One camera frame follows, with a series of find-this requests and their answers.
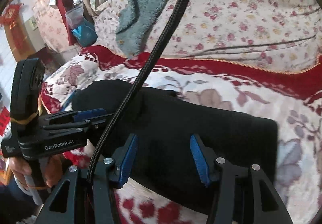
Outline red floral plush blanket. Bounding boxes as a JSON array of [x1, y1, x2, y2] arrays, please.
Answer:
[[41, 46, 321, 223]]

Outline clear plastic bag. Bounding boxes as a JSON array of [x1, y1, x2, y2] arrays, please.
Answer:
[[65, 3, 84, 29]]

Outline black braided cable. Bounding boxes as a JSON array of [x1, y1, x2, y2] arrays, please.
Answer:
[[86, 0, 198, 184]]

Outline blue plastic bag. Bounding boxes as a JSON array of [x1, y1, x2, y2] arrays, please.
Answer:
[[71, 19, 98, 47]]

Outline red chinese knot ornament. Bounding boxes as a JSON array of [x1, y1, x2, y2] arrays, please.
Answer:
[[0, 3, 24, 25]]

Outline black pants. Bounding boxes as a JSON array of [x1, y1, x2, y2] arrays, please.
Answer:
[[71, 79, 279, 215]]

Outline cream floral quilt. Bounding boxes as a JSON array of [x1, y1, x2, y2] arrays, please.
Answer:
[[95, 0, 321, 72]]

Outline left hand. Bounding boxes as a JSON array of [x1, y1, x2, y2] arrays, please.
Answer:
[[9, 154, 65, 188]]

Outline grey-green fleece blanket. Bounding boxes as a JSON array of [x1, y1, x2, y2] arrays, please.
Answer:
[[116, 0, 168, 57]]

